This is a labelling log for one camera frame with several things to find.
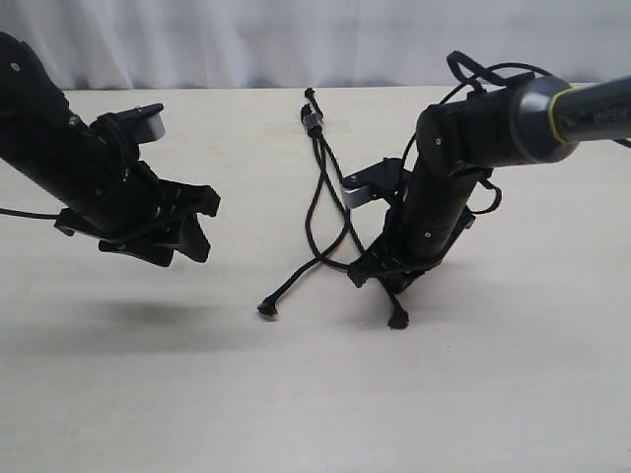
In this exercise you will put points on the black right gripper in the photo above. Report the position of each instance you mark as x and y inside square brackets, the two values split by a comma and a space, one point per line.
[419, 235]

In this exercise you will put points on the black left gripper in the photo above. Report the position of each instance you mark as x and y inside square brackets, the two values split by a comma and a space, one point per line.
[135, 213]

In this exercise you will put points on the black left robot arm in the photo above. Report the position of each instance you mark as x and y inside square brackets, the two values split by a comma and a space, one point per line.
[41, 136]

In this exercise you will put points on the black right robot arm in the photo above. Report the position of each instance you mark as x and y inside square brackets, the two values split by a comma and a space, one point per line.
[537, 122]

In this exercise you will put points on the clear adhesive tape strip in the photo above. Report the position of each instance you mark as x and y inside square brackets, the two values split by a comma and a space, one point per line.
[297, 128]

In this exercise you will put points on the white backdrop curtain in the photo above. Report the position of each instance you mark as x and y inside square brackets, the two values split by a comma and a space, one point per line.
[284, 44]

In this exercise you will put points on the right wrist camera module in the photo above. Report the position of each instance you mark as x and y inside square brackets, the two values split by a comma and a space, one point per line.
[380, 181]

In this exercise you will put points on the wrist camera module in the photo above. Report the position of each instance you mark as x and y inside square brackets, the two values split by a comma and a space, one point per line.
[380, 181]
[144, 123]

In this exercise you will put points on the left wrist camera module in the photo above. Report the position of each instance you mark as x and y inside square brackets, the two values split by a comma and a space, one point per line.
[144, 123]

